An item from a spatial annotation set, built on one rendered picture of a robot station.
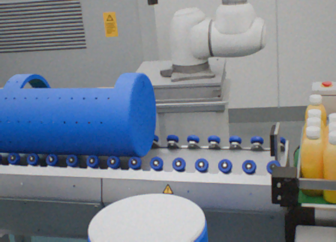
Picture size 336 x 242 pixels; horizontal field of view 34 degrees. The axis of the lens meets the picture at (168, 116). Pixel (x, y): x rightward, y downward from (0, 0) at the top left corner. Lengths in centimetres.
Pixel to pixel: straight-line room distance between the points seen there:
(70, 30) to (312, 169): 206
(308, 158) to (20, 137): 94
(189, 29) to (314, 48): 242
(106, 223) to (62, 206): 65
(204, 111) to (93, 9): 128
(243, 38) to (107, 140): 72
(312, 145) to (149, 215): 54
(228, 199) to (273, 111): 294
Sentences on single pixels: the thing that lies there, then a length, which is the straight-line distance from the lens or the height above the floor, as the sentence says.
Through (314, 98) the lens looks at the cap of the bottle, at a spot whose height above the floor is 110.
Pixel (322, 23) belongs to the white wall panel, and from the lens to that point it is 451.
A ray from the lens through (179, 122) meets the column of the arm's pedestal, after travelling 227.
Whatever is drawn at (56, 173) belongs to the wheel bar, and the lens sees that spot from 194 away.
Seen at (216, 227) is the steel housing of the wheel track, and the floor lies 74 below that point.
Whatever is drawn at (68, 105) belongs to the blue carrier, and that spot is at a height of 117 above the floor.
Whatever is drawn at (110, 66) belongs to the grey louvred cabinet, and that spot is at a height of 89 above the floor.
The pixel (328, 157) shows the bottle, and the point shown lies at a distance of 161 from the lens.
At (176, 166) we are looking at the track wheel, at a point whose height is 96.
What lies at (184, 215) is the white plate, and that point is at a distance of 135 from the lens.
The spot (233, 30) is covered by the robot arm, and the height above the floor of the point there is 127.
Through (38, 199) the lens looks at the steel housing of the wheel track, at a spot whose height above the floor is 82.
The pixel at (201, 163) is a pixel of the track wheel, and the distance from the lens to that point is 175.
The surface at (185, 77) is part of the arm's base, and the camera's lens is 226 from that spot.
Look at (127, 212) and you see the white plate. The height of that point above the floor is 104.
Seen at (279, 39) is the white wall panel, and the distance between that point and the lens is 451.
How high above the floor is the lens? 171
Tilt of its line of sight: 20 degrees down
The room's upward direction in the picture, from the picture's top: 5 degrees counter-clockwise
